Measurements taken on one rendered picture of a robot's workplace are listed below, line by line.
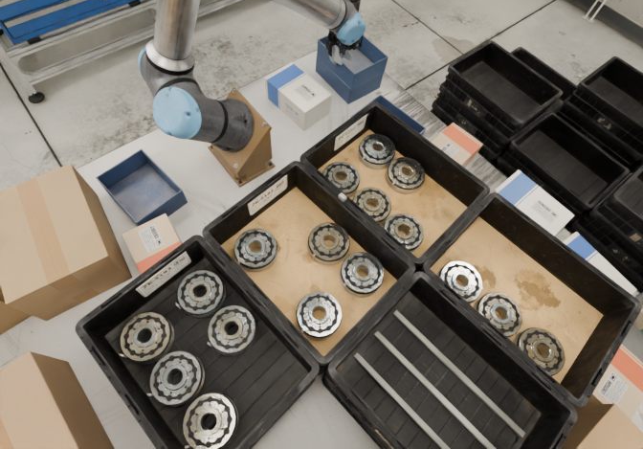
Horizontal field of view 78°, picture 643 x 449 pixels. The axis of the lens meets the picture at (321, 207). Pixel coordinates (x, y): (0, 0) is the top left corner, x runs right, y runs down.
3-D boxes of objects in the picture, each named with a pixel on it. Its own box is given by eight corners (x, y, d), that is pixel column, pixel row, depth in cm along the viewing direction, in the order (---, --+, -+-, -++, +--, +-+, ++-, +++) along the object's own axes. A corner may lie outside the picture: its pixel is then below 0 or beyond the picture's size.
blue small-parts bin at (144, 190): (105, 190, 118) (95, 177, 111) (148, 162, 123) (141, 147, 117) (144, 234, 112) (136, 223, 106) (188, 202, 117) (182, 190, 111)
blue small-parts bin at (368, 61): (316, 56, 141) (317, 39, 135) (348, 40, 146) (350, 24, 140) (351, 90, 134) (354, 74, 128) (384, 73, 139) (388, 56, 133)
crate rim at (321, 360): (200, 235, 90) (198, 231, 88) (296, 163, 102) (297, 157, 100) (322, 370, 78) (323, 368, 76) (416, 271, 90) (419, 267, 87)
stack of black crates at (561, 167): (476, 185, 195) (509, 142, 165) (513, 155, 205) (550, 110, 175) (542, 244, 181) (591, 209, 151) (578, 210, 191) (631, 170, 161)
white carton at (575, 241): (531, 264, 115) (548, 252, 107) (557, 243, 119) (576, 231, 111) (587, 323, 107) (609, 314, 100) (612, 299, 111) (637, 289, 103)
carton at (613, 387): (604, 426, 95) (627, 426, 89) (561, 385, 99) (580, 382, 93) (634, 379, 101) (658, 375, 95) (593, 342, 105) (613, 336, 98)
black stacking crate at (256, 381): (99, 337, 87) (74, 326, 78) (208, 252, 99) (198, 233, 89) (208, 492, 75) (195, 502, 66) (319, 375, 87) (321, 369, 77)
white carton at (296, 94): (266, 97, 139) (264, 78, 131) (291, 81, 144) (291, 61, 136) (304, 131, 133) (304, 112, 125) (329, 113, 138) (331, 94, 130)
